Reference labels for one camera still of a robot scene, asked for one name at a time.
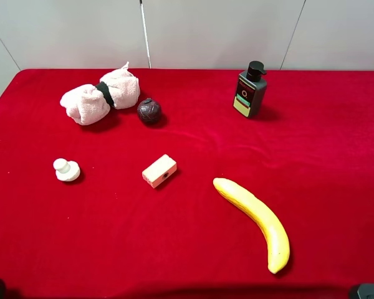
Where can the pink towel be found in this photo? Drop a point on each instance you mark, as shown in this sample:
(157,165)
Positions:
(87,104)

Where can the black object bottom right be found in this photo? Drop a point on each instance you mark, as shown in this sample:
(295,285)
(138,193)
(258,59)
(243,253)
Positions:
(362,291)

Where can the beige wooden block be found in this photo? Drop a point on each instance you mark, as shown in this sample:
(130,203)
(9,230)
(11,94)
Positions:
(159,171)

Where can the dark purple ball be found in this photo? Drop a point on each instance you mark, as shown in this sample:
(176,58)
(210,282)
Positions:
(149,111)

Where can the black pump bottle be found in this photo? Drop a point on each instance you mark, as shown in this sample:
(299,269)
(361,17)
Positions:
(250,91)

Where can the white vertical pole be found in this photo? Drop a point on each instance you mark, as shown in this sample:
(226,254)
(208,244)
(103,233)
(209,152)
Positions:
(143,19)

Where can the white mushroom toy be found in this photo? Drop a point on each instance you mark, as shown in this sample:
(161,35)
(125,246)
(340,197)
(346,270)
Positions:
(66,171)

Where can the red tablecloth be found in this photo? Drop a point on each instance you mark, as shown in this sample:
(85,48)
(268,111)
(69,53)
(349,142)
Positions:
(308,156)

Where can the yellow banana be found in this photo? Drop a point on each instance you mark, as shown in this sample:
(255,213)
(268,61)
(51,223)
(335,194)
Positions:
(278,246)

